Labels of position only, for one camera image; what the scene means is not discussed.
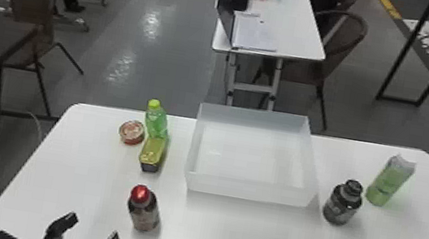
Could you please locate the brown bottle with red cap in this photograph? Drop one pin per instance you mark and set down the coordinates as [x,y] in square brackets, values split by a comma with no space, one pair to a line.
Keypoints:
[144,210]

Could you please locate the clear box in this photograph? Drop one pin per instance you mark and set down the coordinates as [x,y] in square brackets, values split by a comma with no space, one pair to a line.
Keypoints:
[249,186]

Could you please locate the light green bottle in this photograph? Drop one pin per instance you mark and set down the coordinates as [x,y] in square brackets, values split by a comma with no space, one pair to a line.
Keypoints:
[389,180]

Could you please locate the yellow can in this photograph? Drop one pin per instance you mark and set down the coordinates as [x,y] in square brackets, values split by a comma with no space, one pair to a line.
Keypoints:
[152,153]

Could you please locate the white side table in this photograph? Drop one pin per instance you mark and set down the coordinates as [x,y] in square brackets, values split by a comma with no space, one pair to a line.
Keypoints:
[298,30]

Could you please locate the black bottle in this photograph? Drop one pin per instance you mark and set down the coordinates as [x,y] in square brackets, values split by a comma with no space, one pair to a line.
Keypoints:
[341,203]

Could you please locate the red can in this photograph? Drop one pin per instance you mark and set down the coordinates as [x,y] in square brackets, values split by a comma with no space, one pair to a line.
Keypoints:
[132,131]

